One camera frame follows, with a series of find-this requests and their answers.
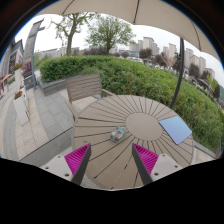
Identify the green hedge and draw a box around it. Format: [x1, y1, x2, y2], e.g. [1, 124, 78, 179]
[38, 54, 224, 153]

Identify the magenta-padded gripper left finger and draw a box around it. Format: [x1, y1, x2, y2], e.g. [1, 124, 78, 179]
[39, 143, 93, 186]

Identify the group of apartment buildings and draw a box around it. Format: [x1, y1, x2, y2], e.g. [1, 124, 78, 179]
[128, 36, 216, 79]

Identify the brown slatted wooden chair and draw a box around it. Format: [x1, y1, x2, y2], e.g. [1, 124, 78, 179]
[64, 73, 116, 122]

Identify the tall grey sign pillar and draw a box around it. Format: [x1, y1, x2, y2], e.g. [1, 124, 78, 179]
[23, 18, 46, 91]

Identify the dense leafy tree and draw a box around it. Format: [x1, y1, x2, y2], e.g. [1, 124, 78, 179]
[85, 13, 137, 54]

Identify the black curved parasol pole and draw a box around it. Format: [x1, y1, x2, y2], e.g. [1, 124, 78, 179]
[169, 37, 185, 109]

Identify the white planter box with flowers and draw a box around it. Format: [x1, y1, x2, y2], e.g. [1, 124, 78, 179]
[13, 89, 30, 126]

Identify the transparent green computer mouse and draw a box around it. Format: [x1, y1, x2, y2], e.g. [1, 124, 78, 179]
[109, 126, 128, 142]

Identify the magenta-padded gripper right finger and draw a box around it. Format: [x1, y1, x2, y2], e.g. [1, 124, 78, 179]
[131, 143, 184, 186]

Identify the sparse-leaved tree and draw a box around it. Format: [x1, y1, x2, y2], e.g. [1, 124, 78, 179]
[49, 12, 96, 57]

